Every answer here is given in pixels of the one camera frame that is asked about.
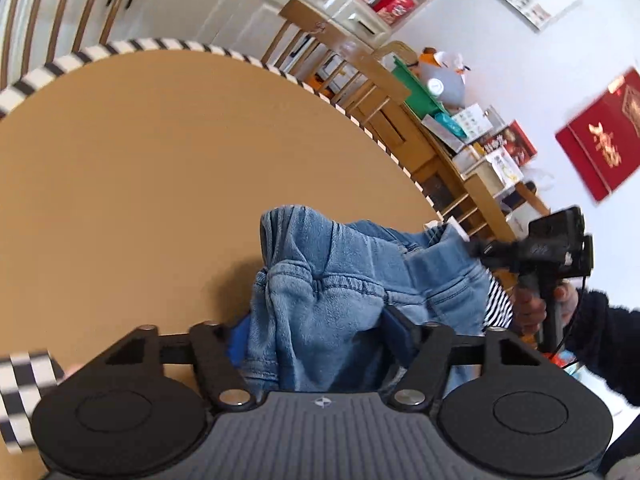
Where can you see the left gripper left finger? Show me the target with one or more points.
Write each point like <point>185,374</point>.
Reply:
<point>219,381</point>

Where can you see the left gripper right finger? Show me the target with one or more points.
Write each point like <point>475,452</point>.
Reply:
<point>424,352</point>

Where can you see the blue denim jeans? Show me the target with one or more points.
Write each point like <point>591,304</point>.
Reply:
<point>316,306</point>

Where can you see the person's dark sleeve forearm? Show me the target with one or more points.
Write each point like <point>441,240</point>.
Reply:
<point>606,340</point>

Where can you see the person's right hand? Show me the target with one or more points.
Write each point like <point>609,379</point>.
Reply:
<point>529,310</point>

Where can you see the black white striped folded garment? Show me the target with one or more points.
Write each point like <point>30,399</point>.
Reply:
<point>499,305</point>

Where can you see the wooden side cabinet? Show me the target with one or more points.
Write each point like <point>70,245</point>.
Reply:
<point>473,204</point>

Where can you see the green plastic bin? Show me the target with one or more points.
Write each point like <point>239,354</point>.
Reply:
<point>420,101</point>

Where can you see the stuffed plush toy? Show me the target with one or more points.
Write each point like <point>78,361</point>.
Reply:
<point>443,73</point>

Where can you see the wooden chair with sticker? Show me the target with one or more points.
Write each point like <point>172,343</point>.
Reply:
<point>307,44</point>

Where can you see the red hanging wall decoration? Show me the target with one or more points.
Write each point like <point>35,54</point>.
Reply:
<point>602,142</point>

